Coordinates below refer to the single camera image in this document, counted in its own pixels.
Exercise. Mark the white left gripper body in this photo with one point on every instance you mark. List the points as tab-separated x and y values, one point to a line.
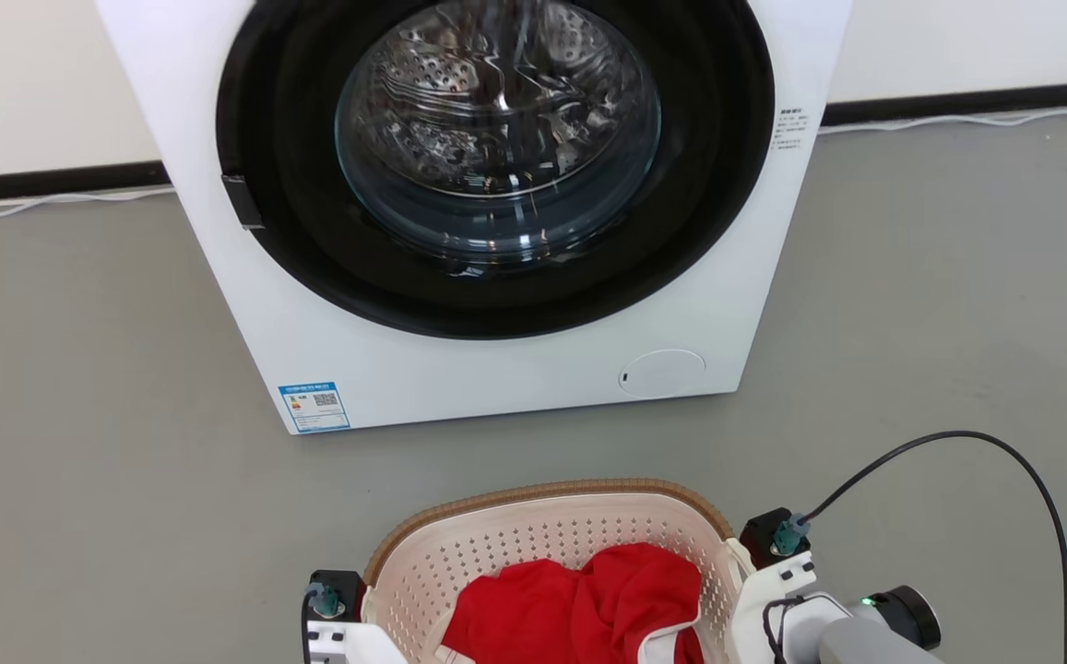
339	644

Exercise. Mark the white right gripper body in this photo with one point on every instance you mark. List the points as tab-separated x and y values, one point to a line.
754	627

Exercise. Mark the beige perforated laundry basket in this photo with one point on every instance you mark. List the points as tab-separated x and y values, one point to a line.
515	535

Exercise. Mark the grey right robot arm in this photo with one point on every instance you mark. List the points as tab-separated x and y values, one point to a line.
865	646

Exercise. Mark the red garment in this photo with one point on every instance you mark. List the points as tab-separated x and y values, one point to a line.
570	609

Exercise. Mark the blue energy label sticker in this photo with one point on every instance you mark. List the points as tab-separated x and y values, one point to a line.
314	407

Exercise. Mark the round white filter cover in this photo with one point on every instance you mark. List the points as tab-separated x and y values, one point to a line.
662	373

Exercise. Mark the white front-load washing machine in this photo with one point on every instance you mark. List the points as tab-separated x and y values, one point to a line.
459	378

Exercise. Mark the round black washer door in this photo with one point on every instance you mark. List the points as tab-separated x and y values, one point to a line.
293	231

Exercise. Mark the small printed text label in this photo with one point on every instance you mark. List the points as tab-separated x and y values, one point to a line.
791	129

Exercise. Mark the black baseboard strip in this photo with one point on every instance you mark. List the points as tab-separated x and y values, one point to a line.
976	100
53	182

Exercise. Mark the steel washing drum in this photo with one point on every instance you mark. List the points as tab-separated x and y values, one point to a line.
496	120

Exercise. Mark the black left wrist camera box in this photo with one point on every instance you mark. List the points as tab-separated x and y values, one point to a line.
341	585

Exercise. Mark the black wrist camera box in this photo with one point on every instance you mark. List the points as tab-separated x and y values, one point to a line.
759	533
341	585

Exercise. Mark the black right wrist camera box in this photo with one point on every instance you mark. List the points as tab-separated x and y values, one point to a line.
759	533

